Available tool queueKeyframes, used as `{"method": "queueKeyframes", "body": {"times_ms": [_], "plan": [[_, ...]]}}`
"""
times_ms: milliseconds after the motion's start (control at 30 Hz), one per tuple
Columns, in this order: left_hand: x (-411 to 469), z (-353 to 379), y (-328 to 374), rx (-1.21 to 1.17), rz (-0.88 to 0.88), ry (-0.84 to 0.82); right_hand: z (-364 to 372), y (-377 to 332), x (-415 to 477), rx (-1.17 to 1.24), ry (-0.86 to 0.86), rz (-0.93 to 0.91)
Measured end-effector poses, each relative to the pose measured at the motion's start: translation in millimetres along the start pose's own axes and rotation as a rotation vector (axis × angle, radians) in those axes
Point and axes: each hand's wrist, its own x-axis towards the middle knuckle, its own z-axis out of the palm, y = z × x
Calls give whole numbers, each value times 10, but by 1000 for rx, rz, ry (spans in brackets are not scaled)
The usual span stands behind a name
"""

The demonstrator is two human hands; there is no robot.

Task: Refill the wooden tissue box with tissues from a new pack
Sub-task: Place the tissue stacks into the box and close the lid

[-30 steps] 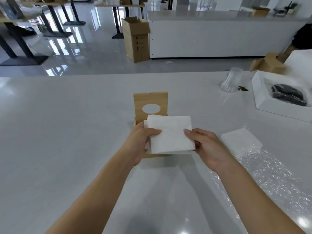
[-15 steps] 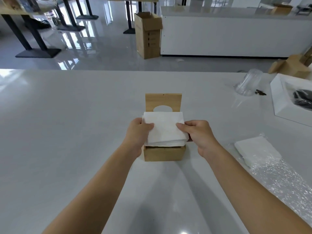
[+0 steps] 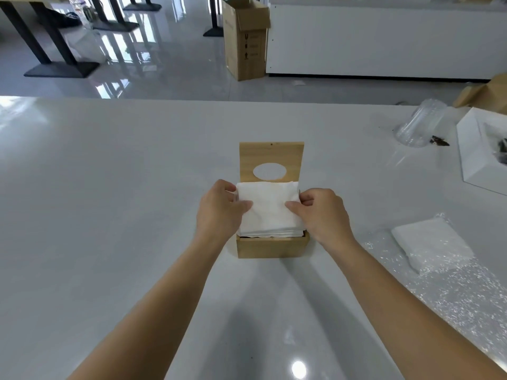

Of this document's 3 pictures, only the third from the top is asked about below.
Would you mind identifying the person's left forearm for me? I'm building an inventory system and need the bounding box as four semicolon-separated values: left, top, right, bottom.
67;229;227;380

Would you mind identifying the black table leg frame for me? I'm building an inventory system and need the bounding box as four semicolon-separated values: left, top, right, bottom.
85;0;140;33
0;0;100;79
122;0;162;12

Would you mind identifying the person's right hand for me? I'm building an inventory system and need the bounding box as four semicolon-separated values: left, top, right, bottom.
285;188;355;250

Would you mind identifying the person's right forearm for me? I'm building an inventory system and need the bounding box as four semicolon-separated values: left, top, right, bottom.
319;238;507;380

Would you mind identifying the stack of clear plastic cups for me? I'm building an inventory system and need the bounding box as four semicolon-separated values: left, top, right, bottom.
395;99;448;148

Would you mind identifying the wooden napkin box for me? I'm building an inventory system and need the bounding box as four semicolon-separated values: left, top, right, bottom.
236;229;310;259

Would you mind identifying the white counter cabinet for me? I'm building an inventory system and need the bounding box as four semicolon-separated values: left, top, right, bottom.
265;0;507;80

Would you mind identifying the person's left hand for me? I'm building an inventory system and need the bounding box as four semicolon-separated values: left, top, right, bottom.
196;179;254;246

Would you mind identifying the wooden box lid with oval hole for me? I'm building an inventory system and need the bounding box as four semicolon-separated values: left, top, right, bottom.
239;142;305;183

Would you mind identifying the tall cardboard box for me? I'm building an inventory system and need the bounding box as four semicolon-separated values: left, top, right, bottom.
221;0;271;82

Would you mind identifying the white napkin pack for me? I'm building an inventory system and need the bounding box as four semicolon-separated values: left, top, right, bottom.
391;217;475;273

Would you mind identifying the clear plastic wrap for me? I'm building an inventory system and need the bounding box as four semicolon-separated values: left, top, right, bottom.
362;213;507;362

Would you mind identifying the black table pedestal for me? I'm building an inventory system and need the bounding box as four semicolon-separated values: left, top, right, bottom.
203;0;224;37

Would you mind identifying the brown cardboard box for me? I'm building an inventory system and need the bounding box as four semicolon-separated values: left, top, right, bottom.
453;73;507;115

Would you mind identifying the clear plastic bag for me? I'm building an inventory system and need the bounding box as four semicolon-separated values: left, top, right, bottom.
59;6;109;64

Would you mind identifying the white square tray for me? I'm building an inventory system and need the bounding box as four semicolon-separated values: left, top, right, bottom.
456;107;507;196

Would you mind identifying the stack of white napkins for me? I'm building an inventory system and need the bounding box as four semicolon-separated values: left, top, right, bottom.
235;180;306;238

